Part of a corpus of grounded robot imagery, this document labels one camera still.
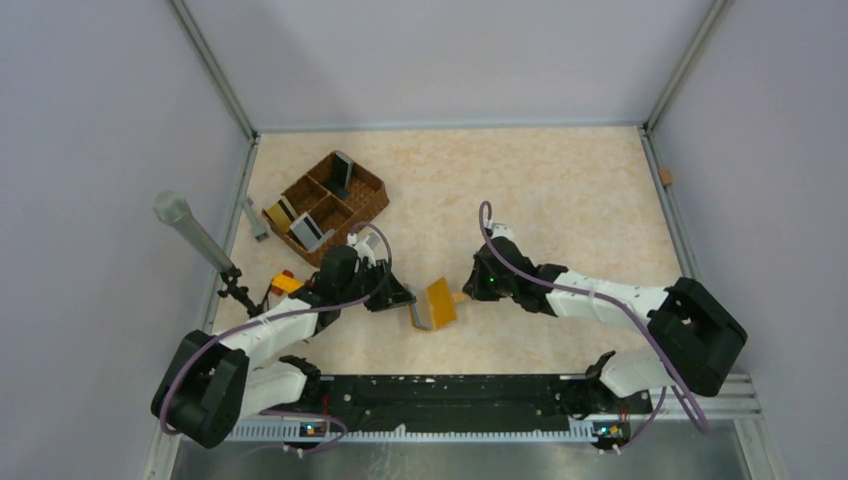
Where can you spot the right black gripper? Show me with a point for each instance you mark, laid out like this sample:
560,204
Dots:
475,287

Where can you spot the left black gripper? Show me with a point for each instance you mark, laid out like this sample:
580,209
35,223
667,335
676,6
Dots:
390,291

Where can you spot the orange leather card holder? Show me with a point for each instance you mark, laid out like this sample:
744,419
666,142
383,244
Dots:
438,308

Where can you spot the brown wicker divided basket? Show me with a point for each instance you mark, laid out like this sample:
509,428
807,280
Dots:
368,197

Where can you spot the grey card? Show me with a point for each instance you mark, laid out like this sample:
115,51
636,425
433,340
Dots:
308,233
339,181

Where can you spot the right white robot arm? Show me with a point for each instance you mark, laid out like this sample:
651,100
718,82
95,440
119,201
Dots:
692,340

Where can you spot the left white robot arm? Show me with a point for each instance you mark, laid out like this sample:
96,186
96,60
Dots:
214,381

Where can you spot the gold card in basket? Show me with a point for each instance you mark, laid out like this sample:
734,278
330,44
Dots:
281,214

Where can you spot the grey plastic tool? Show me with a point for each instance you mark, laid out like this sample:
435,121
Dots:
258,229

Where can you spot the black microphone tripod stand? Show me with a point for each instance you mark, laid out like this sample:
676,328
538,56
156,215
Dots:
232,289

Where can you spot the small wooden block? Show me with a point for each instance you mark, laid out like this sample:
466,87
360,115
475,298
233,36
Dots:
665,177

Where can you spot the silver microphone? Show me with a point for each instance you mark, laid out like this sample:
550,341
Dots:
173,210

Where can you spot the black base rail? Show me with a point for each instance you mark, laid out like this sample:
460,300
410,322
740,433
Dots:
464,404

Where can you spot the white perforated cable tray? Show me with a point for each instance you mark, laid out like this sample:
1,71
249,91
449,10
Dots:
290,432

